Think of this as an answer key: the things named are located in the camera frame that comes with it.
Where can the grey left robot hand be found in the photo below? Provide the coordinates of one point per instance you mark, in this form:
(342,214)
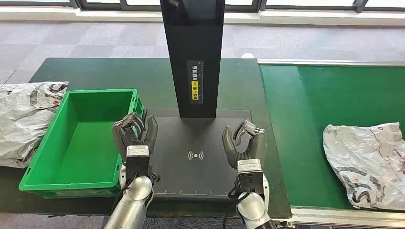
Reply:
(139,136)

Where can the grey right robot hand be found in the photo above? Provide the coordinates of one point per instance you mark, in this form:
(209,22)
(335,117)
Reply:
(256,148)

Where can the grey parcel bag red print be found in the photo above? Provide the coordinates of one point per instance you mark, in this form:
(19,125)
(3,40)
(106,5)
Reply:
(364,158)

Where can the green conveyor belt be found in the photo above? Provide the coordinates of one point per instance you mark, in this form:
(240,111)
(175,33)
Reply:
(316,94)

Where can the white conveyor roller cap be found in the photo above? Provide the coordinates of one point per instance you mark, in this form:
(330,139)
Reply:
(247,56)

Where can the black inbound scanning machine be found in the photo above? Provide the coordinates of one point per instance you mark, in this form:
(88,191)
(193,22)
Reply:
(196,47)

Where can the crumpled grey parcel bag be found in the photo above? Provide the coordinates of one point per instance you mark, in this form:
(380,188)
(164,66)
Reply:
(22,126)

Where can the green plastic crate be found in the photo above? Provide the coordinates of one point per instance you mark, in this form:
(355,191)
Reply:
(88,142)

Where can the dark green table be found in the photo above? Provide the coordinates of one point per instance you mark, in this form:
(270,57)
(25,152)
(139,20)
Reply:
(95,72)

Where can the black yellow ruler label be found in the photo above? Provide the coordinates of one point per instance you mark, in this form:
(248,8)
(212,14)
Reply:
(195,82)

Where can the white window sill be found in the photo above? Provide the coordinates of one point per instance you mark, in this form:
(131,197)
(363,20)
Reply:
(63,14)

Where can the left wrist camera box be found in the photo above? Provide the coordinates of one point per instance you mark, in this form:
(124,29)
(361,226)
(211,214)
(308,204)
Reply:
(137,164)

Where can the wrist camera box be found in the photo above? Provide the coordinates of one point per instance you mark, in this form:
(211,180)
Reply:
(250,177)
(137,164)

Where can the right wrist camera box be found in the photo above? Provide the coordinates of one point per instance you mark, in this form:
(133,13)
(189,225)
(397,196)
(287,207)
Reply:
(250,177)

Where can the aluminium conveyor frame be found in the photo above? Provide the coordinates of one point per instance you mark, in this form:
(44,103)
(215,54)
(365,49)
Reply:
(348,216)

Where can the dark window frame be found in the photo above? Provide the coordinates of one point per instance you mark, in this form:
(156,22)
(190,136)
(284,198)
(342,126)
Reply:
(104,7)

